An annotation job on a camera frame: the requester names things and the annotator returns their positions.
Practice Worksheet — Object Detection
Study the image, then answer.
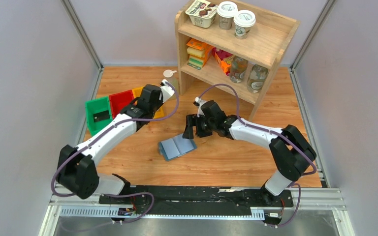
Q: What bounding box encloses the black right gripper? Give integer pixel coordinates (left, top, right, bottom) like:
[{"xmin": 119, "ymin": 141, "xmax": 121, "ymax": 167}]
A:
[{"xmin": 183, "ymin": 113, "xmax": 216, "ymax": 139}]

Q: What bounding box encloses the blue leather card holder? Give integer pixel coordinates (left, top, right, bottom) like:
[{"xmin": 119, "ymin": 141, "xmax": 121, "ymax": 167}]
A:
[{"xmin": 158, "ymin": 133, "xmax": 197, "ymax": 162}]

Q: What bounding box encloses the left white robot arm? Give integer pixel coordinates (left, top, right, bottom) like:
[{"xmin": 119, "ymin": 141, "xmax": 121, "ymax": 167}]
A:
[{"xmin": 51, "ymin": 80, "xmax": 176, "ymax": 204}]

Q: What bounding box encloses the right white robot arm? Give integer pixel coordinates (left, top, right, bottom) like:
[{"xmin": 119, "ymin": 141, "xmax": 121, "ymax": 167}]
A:
[{"xmin": 183, "ymin": 98, "xmax": 316, "ymax": 206}]

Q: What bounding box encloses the black card in green bin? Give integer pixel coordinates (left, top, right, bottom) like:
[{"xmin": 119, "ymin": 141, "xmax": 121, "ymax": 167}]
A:
[{"xmin": 93, "ymin": 110, "xmax": 111, "ymax": 123}]

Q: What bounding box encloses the yellow plastic bin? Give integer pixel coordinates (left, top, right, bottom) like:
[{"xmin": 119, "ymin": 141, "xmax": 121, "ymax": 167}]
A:
[{"xmin": 131, "ymin": 87, "xmax": 166, "ymax": 119}]

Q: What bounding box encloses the soap dispenser bottle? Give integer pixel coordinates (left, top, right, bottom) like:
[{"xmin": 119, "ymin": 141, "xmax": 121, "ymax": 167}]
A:
[{"xmin": 163, "ymin": 69, "xmax": 180, "ymax": 100}]

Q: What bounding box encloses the red plastic bin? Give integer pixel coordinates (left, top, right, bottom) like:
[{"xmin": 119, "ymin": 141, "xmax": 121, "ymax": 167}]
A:
[{"xmin": 108, "ymin": 89, "xmax": 135, "ymax": 120}]

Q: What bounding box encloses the green plastic bin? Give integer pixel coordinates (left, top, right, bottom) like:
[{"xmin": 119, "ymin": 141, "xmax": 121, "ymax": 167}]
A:
[{"xmin": 85, "ymin": 96, "xmax": 113, "ymax": 136}]

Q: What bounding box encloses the stack of sponges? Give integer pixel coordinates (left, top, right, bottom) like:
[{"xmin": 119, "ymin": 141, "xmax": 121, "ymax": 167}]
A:
[{"xmin": 186, "ymin": 38, "xmax": 214, "ymax": 70}]

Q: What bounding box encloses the wooden shelf unit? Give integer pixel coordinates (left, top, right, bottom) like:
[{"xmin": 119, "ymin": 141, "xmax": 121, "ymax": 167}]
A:
[{"xmin": 174, "ymin": 0, "xmax": 300, "ymax": 121}]

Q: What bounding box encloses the orange snack box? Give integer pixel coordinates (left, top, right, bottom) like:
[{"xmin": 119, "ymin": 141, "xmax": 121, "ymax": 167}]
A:
[{"xmin": 212, "ymin": 48, "xmax": 235, "ymax": 76}]

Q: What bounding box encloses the left glass bottle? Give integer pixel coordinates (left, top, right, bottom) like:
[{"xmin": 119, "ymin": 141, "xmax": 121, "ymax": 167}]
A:
[{"xmin": 229, "ymin": 56, "xmax": 249, "ymax": 83}]

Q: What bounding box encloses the glass bottle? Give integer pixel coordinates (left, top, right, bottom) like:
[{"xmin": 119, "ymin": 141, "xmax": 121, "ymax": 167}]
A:
[
  {"xmin": 247, "ymin": 64, "xmax": 268, "ymax": 93},
  {"xmin": 229, "ymin": 56, "xmax": 249, "ymax": 83}
]

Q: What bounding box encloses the right glass bottle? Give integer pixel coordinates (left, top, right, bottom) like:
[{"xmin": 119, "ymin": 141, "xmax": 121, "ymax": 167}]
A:
[{"xmin": 247, "ymin": 64, "xmax": 268, "ymax": 93}]

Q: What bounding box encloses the yogurt cup pack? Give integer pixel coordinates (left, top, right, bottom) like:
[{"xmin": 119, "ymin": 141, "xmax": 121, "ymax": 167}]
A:
[{"xmin": 185, "ymin": 0, "xmax": 218, "ymax": 28}]

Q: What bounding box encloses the left paper coffee cup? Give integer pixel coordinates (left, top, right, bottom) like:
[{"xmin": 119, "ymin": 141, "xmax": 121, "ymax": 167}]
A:
[{"xmin": 217, "ymin": 1, "xmax": 238, "ymax": 30}]

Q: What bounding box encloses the paper coffee cup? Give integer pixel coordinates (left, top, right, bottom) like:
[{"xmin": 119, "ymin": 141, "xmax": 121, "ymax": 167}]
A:
[
  {"xmin": 234, "ymin": 10, "xmax": 256, "ymax": 39},
  {"xmin": 217, "ymin": 1, "xmax": 238, "ymax": 30}
]

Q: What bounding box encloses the right paper coffee cup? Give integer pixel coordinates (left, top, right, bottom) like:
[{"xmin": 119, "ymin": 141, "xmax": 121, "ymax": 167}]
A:
[{"xmin": 234, "ymin": 10, "xmax": 256, "ymax": 39}]

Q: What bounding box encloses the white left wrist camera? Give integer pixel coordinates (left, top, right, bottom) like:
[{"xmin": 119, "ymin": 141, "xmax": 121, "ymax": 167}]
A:
[{"xmin": 160, "ymin": 82, "xmax": 175, "ymax": 103}]

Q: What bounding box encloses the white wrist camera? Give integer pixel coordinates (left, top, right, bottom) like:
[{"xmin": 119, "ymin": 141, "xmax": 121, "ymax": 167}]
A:
[
  {"xmin": 193, "ymin": 97, "xmax": 207, "ymax": 117},
  {"xmin": 160, "ymin": 82, "xmax": 175, "ymax": 103}
]

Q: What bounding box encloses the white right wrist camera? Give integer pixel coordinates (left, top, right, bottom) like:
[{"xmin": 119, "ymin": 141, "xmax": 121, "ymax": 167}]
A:
[{"xmin": 193, "ymin": 97, "xmax": 207, "ymax": 117}]

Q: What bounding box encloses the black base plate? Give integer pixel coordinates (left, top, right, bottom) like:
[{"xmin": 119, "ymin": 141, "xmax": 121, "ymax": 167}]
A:
[{"xmin": 98, "ymin": 181, "xmax": 293, "ymax": 216}]

